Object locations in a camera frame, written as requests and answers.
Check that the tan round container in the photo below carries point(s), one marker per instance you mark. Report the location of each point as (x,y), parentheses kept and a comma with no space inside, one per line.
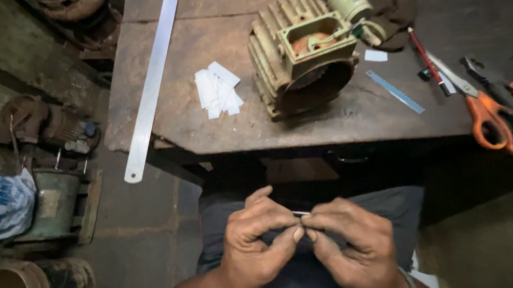
(12,276)

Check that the green motor on base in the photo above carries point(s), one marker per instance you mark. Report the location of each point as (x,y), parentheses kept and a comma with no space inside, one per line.
(57,203)

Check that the small rusty motor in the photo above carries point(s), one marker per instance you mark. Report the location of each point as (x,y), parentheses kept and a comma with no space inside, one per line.
(57,125)

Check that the dark grey shorts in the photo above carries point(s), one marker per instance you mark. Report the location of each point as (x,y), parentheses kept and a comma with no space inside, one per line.
(394,214)

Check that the small white paper strip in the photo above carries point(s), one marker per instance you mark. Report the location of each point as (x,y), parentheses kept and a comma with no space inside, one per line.
(301,213)

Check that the dark wooden workbench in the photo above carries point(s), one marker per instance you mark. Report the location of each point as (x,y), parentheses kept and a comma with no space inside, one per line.
(201,34)

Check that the long steel ruler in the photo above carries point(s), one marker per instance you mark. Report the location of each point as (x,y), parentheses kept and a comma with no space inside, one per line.
(151,88)

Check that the dark brown cloth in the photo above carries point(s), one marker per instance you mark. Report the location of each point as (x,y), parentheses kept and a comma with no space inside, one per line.
(395,14)

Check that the person's left hand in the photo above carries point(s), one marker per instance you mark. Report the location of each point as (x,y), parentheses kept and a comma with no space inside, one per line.
(250,246)

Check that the black pliers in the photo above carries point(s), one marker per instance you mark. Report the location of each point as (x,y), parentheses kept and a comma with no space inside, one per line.
(504,94)

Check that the white paper rectangle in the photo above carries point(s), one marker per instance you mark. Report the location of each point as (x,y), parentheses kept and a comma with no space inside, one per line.
(376,55)

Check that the pile of white paper pieces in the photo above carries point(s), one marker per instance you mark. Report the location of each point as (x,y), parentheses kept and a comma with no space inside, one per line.
(217,90)

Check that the short blue ruler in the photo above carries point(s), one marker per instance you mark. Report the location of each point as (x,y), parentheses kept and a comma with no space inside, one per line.
(395,92)

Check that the white cloth piece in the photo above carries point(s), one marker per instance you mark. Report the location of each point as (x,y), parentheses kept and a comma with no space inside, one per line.
(424,274)

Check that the pale green cylindrical capacitor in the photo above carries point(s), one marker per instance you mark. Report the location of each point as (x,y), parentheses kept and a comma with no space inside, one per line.
(352,5)

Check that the dirty round motor part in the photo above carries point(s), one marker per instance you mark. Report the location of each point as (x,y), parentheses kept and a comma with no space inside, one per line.
(72,275)

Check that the person's right hand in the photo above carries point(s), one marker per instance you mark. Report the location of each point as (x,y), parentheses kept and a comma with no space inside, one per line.
(356,257)

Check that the red pen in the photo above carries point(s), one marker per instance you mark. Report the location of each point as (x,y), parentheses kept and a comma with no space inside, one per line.
(426,61)

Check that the green finned motor housing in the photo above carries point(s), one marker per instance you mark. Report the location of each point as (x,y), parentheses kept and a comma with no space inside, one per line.
(283,70)

